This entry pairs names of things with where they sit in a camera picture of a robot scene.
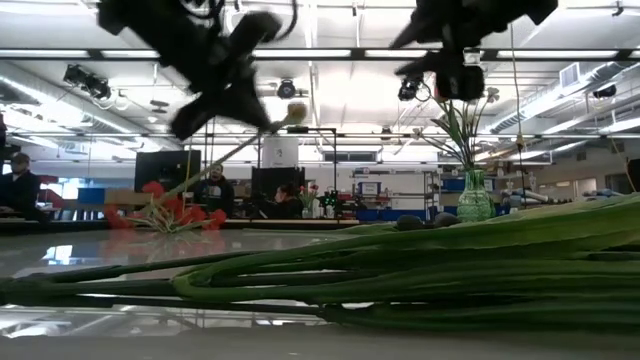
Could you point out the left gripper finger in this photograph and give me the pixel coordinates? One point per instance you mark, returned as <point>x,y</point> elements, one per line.
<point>235,111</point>
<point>257,112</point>

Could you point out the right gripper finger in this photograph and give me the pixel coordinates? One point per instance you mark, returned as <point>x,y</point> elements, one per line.
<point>422,65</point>
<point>417,34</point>

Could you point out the white artificial flower bunch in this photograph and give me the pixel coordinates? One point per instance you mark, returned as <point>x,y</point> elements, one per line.
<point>462,130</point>

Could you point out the red artificial flower bunch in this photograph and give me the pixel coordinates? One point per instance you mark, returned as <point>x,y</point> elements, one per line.
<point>170,205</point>
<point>400,270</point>

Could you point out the distant grey robot arm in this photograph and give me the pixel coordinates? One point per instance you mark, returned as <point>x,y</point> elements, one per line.
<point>525,196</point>

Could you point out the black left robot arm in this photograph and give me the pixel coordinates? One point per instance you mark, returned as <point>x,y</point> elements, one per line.
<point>150,25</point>

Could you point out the distant vase with flowers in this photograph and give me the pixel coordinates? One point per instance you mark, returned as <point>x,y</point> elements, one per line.
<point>307,195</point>

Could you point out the green glass vase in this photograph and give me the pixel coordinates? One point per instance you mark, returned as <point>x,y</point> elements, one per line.
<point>475,205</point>

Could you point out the white cylindrical tank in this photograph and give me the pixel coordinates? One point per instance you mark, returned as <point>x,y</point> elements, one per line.
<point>280,152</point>

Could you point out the small black monitor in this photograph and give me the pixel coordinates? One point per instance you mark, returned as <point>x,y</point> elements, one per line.
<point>270,182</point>

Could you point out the person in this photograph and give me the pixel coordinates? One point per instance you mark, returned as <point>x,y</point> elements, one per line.
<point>215,192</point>
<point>289,202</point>
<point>20,190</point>

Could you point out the large black monitor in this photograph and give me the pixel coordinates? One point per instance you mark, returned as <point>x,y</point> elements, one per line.
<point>167,172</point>

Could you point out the black device green lights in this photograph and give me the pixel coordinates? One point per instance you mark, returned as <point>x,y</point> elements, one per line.
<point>330,197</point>

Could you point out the white shelving unit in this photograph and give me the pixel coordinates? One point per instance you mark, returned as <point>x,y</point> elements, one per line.
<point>395,195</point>

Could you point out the cardboard box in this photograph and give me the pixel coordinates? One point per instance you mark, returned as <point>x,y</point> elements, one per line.
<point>127,196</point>

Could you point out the blue panel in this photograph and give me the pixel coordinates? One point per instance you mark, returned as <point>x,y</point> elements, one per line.
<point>91,196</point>

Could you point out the red cart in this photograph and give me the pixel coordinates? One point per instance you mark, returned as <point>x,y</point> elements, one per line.
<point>52,196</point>

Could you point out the black ceiling-mounted camera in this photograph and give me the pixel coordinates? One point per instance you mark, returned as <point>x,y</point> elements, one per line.
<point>605,91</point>
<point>87,82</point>
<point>407,90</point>
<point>286,89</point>

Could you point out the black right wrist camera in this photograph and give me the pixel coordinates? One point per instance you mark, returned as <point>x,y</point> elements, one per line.
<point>460,82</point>

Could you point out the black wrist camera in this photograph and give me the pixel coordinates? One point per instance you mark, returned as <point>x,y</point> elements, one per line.
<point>460,82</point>
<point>192,117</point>

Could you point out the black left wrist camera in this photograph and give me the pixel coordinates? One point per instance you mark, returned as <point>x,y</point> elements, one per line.
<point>192,117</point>

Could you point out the black metal frame stand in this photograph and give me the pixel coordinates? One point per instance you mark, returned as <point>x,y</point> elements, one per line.
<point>320,129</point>

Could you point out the black overhead frame beam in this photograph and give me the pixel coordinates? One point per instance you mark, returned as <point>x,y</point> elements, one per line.
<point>550,54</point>

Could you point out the distant black frame beam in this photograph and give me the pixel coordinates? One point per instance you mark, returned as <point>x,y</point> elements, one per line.
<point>550,135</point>

